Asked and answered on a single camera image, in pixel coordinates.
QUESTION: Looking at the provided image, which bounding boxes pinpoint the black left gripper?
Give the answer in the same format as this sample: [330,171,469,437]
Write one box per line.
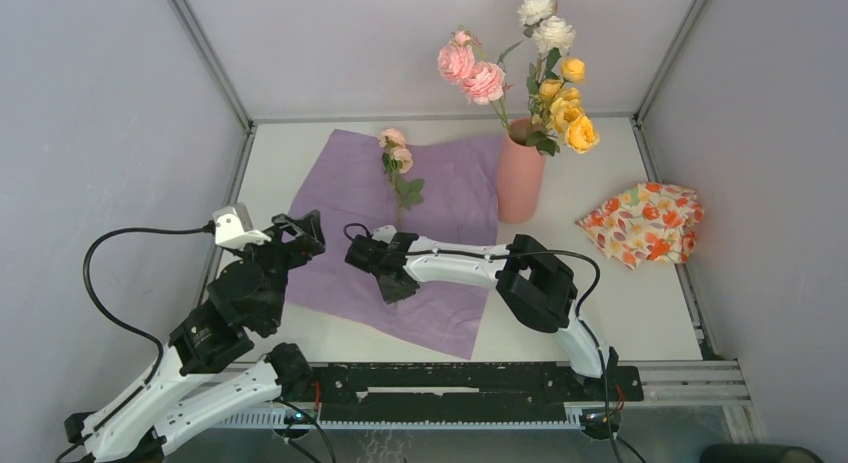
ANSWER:
[233,209,328,327]

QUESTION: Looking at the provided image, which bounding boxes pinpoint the white flower stem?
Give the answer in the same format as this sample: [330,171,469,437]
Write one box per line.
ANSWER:
[518,0,576,89]

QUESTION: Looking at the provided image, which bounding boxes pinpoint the pink purple wrapping paper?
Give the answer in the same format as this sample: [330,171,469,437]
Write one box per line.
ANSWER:
[286,130,501,359]

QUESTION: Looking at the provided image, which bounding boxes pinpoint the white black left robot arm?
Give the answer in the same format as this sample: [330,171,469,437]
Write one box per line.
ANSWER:
[64,203,325,462]

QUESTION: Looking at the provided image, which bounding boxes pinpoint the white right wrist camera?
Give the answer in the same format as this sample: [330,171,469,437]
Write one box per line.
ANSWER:
[371,225,397,244]

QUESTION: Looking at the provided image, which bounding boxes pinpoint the yellow flower bunch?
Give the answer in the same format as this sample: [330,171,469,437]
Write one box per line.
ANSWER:
[525,49,600,156]

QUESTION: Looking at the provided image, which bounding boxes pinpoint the pink flower stem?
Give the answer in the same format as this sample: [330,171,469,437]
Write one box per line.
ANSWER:
[436,26,512,132]

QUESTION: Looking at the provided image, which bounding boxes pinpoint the peach flower stem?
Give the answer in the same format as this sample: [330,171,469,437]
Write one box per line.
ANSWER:
[377,127,427,309]

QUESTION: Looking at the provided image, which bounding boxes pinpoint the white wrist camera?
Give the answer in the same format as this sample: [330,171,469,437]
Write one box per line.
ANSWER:
[212,202,271,250]
[371,225,397,244]

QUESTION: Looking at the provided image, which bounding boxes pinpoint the floral patterned cloth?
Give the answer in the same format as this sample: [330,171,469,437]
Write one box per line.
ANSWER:
[575,182,705,270]

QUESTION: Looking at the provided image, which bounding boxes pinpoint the pink cylindrical vase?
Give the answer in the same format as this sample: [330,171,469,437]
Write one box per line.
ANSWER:
[495,118,545,224]

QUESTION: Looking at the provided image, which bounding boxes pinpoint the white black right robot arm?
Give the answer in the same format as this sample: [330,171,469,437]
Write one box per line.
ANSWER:
[345,225,619,399]

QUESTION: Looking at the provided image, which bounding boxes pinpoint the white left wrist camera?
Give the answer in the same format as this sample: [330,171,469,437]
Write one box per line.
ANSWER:
[212,202,271,250]

